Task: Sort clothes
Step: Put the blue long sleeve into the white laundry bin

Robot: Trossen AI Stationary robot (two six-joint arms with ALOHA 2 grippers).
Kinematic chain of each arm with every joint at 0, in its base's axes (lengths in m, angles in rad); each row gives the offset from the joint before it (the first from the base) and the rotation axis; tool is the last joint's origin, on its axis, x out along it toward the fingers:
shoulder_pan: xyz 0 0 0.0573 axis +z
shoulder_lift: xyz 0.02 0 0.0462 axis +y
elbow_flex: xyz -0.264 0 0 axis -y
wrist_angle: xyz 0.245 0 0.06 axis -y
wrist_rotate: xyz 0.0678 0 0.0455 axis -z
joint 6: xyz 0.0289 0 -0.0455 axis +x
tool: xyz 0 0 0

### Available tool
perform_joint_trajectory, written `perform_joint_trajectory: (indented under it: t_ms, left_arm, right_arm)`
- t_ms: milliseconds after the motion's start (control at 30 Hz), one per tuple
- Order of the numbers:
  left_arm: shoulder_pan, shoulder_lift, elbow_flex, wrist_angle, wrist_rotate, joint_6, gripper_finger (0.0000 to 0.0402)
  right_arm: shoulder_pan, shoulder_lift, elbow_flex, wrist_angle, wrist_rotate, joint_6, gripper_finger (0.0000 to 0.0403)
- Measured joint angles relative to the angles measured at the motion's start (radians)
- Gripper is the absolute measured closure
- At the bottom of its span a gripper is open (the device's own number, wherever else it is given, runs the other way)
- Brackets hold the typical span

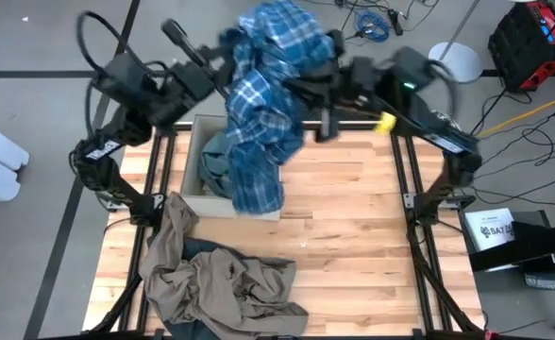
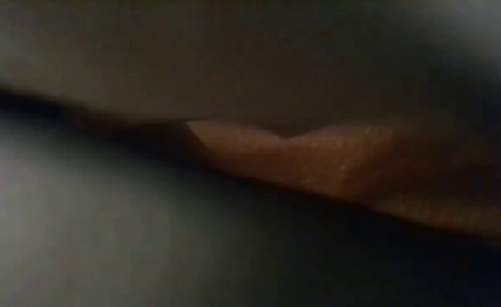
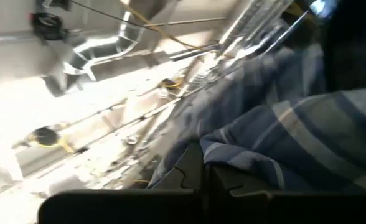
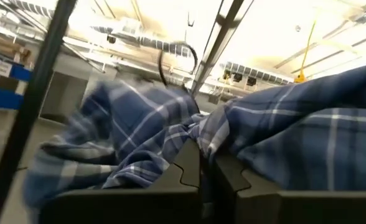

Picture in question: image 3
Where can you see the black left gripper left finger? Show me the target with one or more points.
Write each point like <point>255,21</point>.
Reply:
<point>189,174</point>

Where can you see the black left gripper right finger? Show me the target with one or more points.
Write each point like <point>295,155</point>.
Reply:
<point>220,183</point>

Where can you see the blue plaid shirt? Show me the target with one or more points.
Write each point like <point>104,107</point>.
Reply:
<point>295,133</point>

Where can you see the silver ventilation duct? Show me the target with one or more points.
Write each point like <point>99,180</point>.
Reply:
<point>108,46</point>

